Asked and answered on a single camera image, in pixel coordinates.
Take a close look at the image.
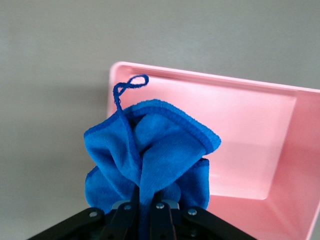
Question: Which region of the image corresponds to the blue microfibre cloth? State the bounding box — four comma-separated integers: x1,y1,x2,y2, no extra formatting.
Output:
83,74,222,240

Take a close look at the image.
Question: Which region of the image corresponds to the pink plastic box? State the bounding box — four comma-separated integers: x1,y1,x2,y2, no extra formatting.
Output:
106,61,320,240

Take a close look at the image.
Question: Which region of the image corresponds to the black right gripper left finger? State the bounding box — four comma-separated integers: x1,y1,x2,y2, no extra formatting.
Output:
98,185,140,240

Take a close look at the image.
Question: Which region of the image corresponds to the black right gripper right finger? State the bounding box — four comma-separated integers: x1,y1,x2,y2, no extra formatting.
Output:
149,192,181,240

